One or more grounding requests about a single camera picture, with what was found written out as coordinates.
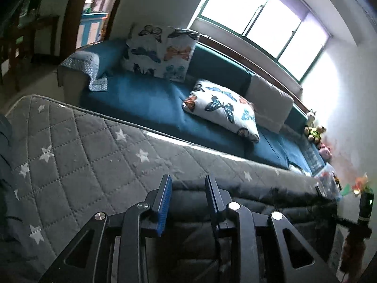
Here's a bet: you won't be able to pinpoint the clear plastic storage box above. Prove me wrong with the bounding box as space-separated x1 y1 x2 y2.
315 165 344 201

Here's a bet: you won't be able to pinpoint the colourful artificial flowers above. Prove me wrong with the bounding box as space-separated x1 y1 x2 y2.
343 173 373 197

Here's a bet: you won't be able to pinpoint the flat-lying butterfly print pillow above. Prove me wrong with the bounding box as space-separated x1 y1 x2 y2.
182 79 260 144

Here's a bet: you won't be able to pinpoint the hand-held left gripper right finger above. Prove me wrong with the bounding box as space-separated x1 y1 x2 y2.
205 174 340 283

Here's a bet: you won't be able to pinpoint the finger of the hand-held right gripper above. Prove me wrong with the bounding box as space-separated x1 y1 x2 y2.
333 216 358 229

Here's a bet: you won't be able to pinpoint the patterned armrest cover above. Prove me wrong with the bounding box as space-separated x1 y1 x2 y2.
60 50 109 92

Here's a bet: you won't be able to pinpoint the green framed window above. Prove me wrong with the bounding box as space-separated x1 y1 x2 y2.
188 0 332 81

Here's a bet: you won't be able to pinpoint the white and dark plush toy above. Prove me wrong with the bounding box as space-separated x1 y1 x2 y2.
305 110 317 128

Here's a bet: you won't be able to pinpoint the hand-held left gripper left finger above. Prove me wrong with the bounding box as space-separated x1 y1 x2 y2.
38 175 173 283

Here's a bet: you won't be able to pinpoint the yellow green plush toy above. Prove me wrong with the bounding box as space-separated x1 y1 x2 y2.
304 125 327 149

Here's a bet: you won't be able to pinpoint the grey quilted star mattress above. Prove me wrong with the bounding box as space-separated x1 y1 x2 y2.
0 94 324 283

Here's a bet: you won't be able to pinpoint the blue sofa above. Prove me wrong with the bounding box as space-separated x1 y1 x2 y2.
57 38 328 178

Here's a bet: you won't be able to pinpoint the brown wooden door frame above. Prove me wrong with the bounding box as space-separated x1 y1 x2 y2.
60 0 131 57

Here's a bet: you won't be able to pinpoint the pink plush toy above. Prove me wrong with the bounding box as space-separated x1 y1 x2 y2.
317 144 332 163

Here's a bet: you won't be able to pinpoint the upright butterfly print pillow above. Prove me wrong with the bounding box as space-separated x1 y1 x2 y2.
122 24 201 82

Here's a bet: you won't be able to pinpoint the black puffer jacket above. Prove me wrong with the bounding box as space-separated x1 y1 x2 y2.
112 180 339 283

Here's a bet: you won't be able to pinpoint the dark wooden chair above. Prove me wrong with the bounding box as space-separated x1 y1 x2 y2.
0 13 59 92

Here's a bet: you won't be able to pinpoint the grey sofa cushion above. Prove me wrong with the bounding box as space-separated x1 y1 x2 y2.
244 74 295 134

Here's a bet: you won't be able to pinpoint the person's right forearm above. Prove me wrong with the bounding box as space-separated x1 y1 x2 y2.
339 232 369 275

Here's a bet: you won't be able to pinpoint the blue white cabinet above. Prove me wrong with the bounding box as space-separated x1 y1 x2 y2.
77 10 108 48

